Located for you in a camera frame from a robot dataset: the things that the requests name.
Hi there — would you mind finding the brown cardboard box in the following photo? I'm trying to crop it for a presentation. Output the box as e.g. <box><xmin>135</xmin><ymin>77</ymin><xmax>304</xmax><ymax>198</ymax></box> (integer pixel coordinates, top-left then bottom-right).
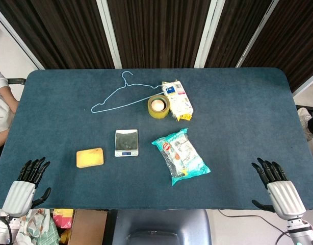
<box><xmin>68</xmin><ymin>209</ymin><xmax>108</xmax><ymax>245</ymax></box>

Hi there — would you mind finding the dark wood slat partition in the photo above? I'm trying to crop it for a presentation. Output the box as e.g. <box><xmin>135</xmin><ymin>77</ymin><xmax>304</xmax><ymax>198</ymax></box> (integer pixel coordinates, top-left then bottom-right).
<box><xmin>0</xmin><ymin>0</ymin><xmax>313</xmax><ymax>93</ymax></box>

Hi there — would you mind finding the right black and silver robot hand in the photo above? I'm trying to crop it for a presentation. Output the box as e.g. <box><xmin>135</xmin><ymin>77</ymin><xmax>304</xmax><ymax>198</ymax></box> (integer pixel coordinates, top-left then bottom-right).
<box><xmin>251</xmin><ymin>157</ymin><xmax>307</xmax><ymax>221</ymax></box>

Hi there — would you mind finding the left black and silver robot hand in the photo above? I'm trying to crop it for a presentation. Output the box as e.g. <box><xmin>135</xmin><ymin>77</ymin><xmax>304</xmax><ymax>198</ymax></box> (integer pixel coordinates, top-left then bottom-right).
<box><xmin>2</xmin><ymin>157</ymin><xmax>52</xmax><ymax>218</ymax></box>

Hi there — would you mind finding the yellow tape roll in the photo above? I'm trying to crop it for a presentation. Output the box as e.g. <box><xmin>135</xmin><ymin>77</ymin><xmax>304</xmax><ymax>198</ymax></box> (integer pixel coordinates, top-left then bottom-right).
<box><xmin>147</xmin><ymin>94</ymin><xmax>170</xmax><ymax>119</ymax></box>

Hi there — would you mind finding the small digital kitchen scale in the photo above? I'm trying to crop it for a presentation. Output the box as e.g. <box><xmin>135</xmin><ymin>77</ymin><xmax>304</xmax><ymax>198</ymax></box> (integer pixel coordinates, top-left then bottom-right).
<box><xmin>114</xmin><ymin>129</ymin><xmax>139</xmax><ymax>158</ymax></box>

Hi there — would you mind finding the teal plastic snack bag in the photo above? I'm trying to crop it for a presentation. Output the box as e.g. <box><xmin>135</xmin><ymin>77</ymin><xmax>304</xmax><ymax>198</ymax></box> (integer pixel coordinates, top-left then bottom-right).
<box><xmin>151</xmin><ymin>128</ymin><xmax>212</xmax><ymax>186</ymax></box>

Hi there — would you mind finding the yellow sponge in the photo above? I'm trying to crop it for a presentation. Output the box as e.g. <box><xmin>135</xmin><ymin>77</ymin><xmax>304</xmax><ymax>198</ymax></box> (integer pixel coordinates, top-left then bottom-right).
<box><xmin>75</xmin><ymin>147</ymin><xmax>106</xmax><ymax>168</ymax></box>

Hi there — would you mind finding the light blue wire hanger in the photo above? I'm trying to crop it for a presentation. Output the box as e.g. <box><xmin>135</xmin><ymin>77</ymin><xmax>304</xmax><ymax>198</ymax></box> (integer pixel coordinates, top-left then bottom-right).
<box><xmin>91</xmin><ymin>70</ymin><xmax>169</xmax><ymax>113</ymax></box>

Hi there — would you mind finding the white and yellow snack package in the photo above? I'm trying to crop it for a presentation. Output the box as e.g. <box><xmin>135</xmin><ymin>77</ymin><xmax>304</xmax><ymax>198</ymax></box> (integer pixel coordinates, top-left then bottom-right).
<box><xmin>161</xmin><ymin>80</ymin><xmax>194</xmax><ymax>121</ymax></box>

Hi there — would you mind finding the patterned green and white bag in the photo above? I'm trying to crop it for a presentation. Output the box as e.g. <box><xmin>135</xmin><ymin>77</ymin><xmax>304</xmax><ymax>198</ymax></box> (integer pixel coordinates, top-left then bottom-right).
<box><xmin>15</xmin><ymin>208</ymin><xmax>61</xmax><ymax>245</ymax></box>

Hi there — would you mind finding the yellow and red package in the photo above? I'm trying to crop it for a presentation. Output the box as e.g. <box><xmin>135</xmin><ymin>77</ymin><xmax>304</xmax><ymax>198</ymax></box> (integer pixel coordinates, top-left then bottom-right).
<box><xmin>53</xmin><ymin>208</ymin><xmax>74</xmax><ymax>245</ymax></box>

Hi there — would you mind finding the white shoe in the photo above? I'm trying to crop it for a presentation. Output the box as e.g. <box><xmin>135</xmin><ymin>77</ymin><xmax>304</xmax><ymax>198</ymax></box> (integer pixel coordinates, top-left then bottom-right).
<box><xmin>297</xmin><ymin>107</ymin><xmax>313</xmax><ymax>141</ymax></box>

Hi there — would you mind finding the blue felt table mat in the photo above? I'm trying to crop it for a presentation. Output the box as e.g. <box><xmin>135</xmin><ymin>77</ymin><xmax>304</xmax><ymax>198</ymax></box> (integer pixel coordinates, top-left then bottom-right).
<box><xmin>0</xmin><ymin>67</ymin><xmax>313</xmax><ymax>211</ymax></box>

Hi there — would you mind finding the black cable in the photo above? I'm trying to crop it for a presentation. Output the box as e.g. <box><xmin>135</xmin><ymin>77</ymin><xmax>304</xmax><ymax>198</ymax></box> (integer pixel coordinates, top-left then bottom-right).
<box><xmin>217</xmin><ymin>209</ymin><xmax>292</xmax><ymax>245</ymax></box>

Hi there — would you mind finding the person in white shirt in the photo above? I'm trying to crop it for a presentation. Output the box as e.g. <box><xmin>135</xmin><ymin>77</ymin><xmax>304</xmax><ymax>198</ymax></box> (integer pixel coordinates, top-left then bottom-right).
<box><xmin>0</xmin><ymin>68</ymin><xmax>19</xmax><ymax>152</ymax></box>

